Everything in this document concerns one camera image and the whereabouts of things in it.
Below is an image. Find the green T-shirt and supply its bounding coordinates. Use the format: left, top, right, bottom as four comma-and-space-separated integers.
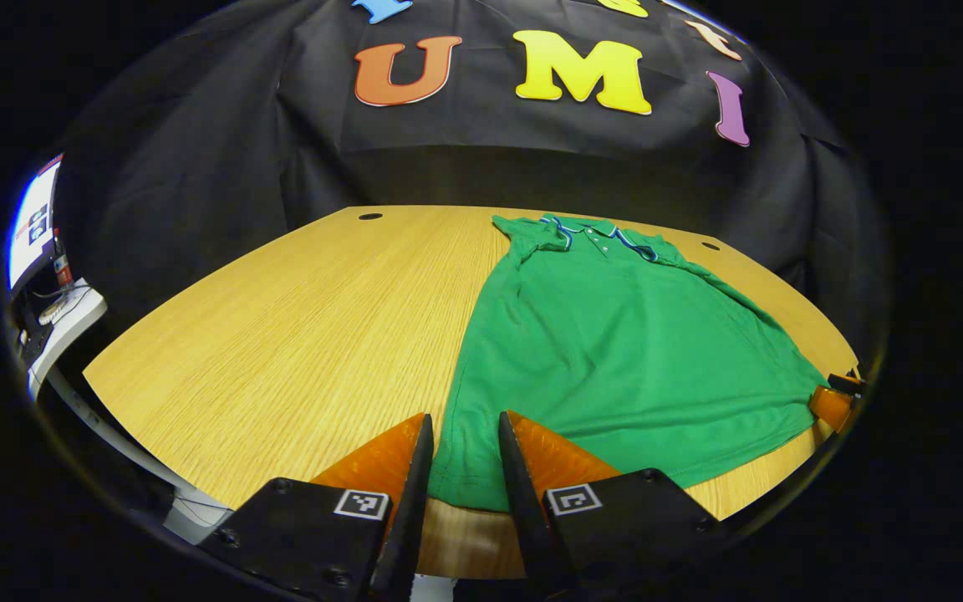
427, 214, 829, 513

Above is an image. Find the black backdrop cloth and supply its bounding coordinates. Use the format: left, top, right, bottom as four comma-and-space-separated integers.
55, 0, 875, 335

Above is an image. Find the white side desk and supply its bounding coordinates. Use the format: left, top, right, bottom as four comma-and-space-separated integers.
20, 280, 108, 400

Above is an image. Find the computer monitor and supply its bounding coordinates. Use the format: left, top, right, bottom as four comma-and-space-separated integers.
9, 155, 64, 291

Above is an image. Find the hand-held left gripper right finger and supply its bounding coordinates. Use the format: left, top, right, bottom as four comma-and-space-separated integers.
498, 411, 729, 602

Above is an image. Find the white table frame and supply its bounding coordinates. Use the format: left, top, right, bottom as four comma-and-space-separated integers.
47, 368, 236, 544

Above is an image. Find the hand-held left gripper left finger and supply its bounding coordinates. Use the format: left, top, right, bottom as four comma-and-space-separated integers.
197, 412, 435, 602

